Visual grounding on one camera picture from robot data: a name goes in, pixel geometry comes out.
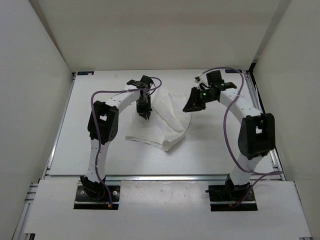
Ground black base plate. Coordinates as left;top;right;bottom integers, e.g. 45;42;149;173
73;184;121;210
205;183;258;212

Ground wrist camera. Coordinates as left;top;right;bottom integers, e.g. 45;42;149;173
126;75;154;89
195;70;237;91

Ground right blue corner label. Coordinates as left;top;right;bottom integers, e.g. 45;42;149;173
225;69;242;74

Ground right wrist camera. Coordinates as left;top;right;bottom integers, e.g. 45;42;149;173
195;70;237;91

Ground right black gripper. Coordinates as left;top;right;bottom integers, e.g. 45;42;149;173
182;87;216;113

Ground blue corner label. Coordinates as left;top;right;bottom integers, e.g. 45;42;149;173
225;69;242;74
77;71;95;76

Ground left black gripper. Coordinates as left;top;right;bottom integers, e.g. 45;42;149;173
135;94;152;119

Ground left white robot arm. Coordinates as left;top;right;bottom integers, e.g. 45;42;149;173
80;88;152;200

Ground aluminium front rail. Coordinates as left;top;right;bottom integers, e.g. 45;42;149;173
105;174;227;182

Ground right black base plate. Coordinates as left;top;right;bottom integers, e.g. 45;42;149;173
205;183;258;212

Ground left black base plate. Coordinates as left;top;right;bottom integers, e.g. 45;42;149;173
73;184;121;210

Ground white skirt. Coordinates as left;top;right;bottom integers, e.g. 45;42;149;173
125;88;192;152

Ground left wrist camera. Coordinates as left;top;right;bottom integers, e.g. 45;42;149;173
126;75;154;89

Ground left blue corner label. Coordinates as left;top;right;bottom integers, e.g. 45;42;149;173
77;71;95;76

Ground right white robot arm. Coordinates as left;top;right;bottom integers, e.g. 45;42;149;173
183;84;277;200

